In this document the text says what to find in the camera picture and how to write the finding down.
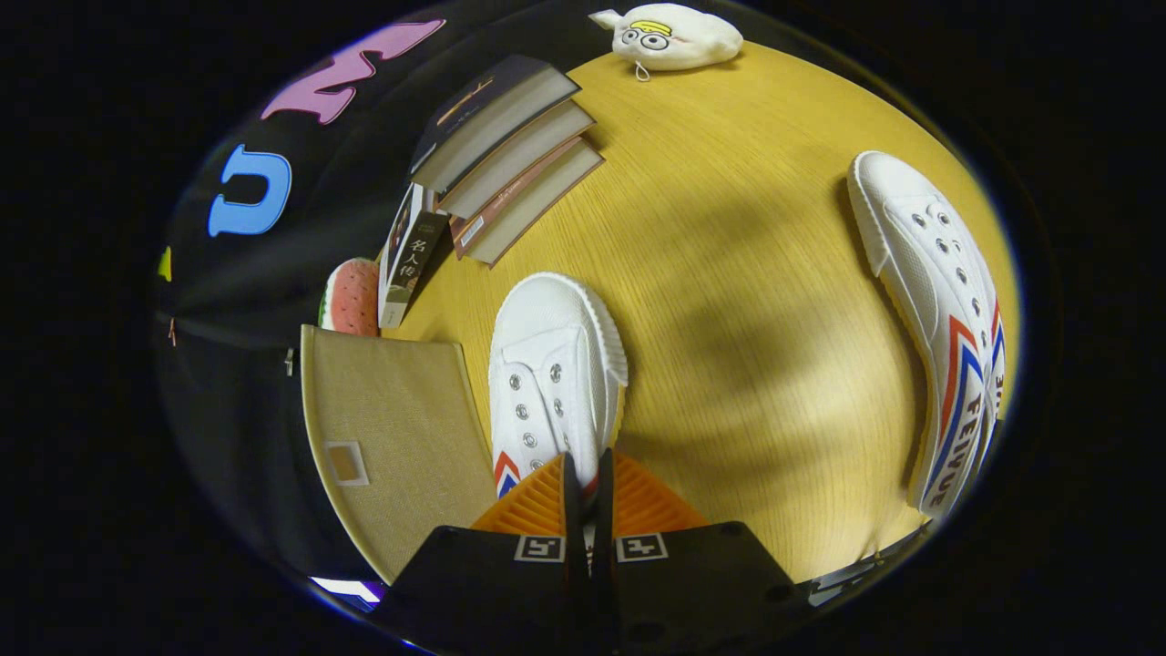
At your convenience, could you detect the beige fabric storage box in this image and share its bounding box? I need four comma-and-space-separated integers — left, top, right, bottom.
301, 324, 497, 584

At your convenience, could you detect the watermelon slice toy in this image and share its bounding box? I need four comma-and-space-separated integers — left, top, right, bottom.
319, 258, 382, 338

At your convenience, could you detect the white canvas shoe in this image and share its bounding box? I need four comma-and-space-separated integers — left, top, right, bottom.
847, 150, 1007, 520
488, 272, 629, 511

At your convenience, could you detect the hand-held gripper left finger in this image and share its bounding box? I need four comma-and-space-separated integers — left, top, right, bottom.
373, 453, 586, 656

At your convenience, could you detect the black cover book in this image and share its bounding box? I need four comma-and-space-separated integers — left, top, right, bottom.
409, 54, 582, 195

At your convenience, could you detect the computer monitor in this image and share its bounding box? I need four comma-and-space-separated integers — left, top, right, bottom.
310, 576, 384, 607

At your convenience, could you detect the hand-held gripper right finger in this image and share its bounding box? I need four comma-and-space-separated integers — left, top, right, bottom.
590, 448, 812, 656

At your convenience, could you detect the brown cover book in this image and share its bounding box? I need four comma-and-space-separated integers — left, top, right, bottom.
451, 137, 606, 267
437, 100, 597, 220

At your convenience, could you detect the white plush toy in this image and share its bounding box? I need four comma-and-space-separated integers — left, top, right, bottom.
589, 3, 744, 83

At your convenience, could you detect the white portrait cover book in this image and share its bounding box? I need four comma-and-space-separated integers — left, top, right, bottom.
378, 182, 452, 329

